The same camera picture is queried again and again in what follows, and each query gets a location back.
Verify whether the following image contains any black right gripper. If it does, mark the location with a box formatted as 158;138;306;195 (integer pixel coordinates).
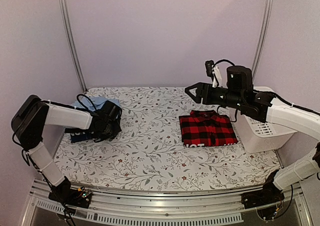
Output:
185;82;244;110

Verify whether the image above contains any light blue shirt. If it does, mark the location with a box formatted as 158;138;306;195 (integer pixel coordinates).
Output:
80;96;121;111

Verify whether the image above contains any dark navy shirt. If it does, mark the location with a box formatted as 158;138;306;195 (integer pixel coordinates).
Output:
64;128;98;143

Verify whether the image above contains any red black plaid shirt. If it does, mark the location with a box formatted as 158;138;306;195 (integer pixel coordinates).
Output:
179;110;239;148

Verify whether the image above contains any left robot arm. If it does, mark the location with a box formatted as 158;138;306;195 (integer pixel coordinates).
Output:
11;94;123;203

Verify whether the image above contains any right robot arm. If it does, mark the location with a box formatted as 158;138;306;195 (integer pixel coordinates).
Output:
184;65;320;204

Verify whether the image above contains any floral patterned table mat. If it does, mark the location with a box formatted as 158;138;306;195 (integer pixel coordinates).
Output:
54;87;280;192

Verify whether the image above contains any white plastic basket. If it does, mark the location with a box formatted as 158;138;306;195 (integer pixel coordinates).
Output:
235;101;296;154

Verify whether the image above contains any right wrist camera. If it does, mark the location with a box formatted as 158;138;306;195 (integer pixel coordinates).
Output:
204;60;222;88

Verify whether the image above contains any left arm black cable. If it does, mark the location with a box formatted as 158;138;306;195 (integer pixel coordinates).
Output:
76;93;101;113

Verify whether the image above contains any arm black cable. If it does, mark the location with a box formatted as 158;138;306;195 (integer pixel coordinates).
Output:
212;59;236;73
76;93;101;113

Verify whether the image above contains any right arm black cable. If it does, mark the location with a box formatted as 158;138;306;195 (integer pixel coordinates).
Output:
212;59;236;73

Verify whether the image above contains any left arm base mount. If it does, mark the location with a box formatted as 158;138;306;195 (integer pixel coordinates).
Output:
48;185;93;209

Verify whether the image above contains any aluminium front rail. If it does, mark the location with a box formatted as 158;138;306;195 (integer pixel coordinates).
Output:
21;180;316;226

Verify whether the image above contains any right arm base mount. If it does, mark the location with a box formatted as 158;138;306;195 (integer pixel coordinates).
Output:
241;186;285;209

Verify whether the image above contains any right aluminium frame post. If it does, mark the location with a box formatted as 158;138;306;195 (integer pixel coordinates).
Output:
252;0;273;76

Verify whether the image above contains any aluminium frame post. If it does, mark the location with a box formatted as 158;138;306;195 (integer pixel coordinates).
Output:
58;0;87;92
252;0;273;76

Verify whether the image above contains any left aluminium frame post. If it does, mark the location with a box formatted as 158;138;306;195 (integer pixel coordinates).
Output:
58;0;87;92

